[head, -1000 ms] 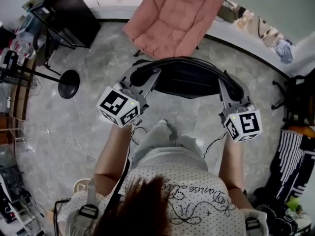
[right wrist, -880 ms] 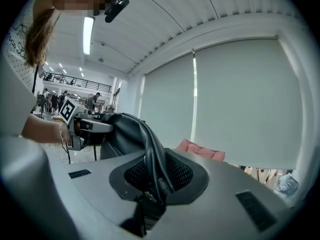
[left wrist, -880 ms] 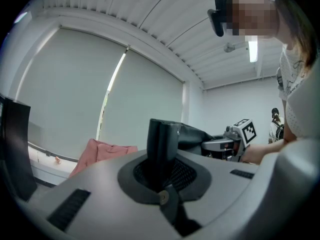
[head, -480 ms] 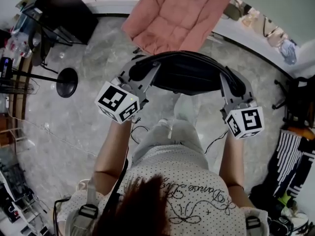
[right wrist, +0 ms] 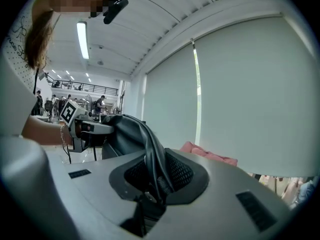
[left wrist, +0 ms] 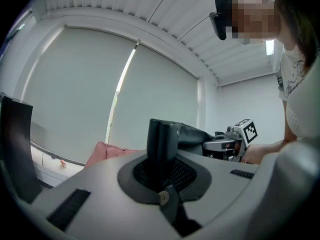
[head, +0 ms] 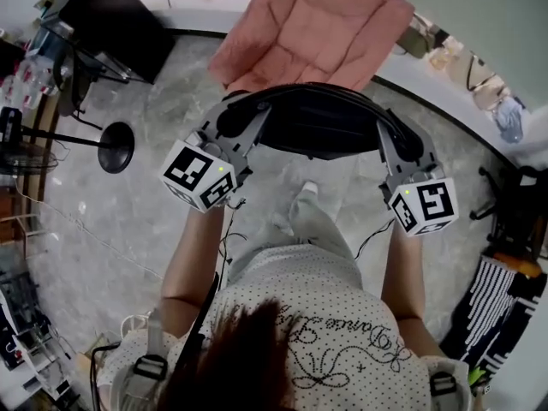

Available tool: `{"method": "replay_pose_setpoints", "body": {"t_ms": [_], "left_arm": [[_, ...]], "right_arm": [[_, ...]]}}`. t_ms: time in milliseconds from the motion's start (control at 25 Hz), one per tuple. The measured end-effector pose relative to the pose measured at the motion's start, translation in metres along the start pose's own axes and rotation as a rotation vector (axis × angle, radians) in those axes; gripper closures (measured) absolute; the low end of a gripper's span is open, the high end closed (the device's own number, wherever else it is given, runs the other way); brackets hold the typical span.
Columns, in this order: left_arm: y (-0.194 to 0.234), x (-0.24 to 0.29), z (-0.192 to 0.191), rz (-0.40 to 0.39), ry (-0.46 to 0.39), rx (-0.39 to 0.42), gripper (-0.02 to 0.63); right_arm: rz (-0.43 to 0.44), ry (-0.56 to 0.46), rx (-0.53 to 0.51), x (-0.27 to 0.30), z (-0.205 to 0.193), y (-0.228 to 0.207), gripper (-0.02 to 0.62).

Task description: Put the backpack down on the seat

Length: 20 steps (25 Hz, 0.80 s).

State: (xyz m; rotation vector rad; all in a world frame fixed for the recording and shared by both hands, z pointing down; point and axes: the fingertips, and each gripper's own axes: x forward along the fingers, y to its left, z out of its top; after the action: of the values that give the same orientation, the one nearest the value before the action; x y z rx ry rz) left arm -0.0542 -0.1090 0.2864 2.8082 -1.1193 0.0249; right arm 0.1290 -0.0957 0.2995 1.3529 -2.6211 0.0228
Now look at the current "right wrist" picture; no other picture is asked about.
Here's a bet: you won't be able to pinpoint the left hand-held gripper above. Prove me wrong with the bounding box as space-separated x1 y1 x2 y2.
59 99 115 153

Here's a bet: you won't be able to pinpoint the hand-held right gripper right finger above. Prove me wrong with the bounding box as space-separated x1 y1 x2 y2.
164 152 195 193

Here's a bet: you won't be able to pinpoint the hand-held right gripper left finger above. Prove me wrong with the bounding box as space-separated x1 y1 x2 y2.
123 159 151 194

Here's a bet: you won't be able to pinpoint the pink cushioned seat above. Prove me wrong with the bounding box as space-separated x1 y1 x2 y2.
179 141 239 168

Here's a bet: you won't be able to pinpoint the person's left forearm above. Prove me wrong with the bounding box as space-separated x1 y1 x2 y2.
21 114 74 147

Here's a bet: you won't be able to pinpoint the black mezzanine railing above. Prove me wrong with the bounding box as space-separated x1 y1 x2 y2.
45 73 119 97

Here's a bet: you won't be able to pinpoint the narrow grey roller blind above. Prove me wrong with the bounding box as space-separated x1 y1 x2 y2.
141 43 201 150

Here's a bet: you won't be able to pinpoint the long ceiling light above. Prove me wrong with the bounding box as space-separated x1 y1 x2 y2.
76 21 90 60

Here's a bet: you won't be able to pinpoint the white dotted shirt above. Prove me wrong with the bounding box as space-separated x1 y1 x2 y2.
0 7 39 137

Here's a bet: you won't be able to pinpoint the wide grey roller blind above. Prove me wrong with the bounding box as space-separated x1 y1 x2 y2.
193 14 320 179

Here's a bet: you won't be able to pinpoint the hanging pale clothes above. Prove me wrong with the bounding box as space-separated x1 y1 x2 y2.
258 174 320 208

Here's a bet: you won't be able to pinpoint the silver chain bracelet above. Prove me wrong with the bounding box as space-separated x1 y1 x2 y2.
59 124 68 147

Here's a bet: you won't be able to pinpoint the black head-mounted camera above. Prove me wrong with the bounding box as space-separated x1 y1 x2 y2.
102 0 130 25

